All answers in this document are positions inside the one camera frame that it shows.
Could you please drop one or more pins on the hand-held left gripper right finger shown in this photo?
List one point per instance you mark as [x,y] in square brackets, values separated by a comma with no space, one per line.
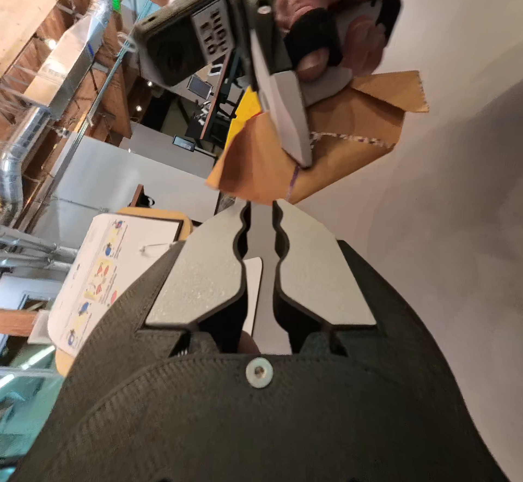
[322,281]

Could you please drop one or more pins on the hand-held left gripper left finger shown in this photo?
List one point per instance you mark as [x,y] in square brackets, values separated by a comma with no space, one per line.
[200,281]

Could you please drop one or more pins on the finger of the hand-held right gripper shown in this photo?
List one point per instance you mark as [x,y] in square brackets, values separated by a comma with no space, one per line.
[327,83]
[286,118]

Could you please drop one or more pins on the brown origami paper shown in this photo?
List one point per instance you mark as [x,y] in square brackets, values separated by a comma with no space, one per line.
[351,122]

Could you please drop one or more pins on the small tablet screen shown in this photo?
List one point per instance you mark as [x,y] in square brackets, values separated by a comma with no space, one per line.
[199,86]

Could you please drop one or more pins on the printed instruction sheet on board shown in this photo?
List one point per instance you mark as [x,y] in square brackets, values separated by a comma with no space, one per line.
[179,220]

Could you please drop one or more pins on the brown edged desk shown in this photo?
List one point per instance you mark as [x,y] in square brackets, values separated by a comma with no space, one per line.
[216,98]

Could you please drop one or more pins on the silver air duct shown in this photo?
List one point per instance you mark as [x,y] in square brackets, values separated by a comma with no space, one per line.
[61,69]

